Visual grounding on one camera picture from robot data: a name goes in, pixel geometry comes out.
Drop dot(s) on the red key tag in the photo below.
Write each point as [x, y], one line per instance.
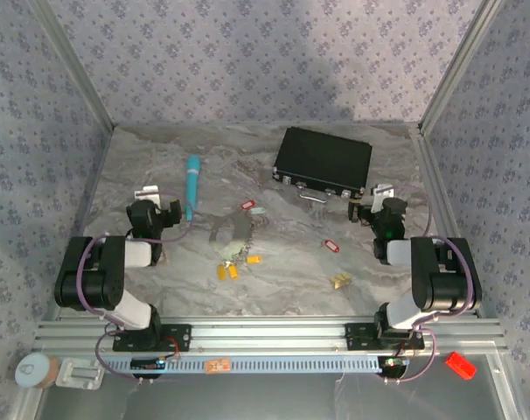
[332, 246]
[246, 205]

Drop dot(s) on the yellow key tag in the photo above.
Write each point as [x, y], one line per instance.
[221, 272]
[253, 260]
[233, 272]

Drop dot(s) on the pale green key tag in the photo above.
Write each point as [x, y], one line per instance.
[258, 211]

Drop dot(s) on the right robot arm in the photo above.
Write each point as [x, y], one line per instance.
[444, 280]

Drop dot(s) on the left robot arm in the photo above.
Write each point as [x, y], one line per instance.
[90, 284]

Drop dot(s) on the turquoise pen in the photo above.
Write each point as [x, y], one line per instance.
[192, 184]

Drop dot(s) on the red plastic block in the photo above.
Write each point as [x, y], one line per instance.
[461, 365]

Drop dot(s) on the tape roll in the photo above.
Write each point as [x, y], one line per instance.
[32, 371]

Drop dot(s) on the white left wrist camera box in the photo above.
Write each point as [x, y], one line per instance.
[146, 194]

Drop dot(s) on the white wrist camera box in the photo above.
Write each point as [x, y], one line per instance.
[383, 192]
[146, 194]

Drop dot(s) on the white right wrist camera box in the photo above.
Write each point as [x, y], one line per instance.
[383, 192]

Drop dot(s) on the aluminium table side rail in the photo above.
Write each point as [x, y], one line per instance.
[435, 175]
[95, 175]

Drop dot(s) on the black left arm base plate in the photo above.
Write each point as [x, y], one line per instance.
[177, 337]

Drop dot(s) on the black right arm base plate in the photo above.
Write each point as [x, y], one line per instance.
[359, 336]

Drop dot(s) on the aluminium mounting rail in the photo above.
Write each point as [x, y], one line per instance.
[269, 334]

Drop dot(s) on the white plastic bracket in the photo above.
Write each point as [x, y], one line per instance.
[80, 373]

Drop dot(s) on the aluminium frame post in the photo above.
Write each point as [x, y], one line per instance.
[458, 65]
[77, 65]

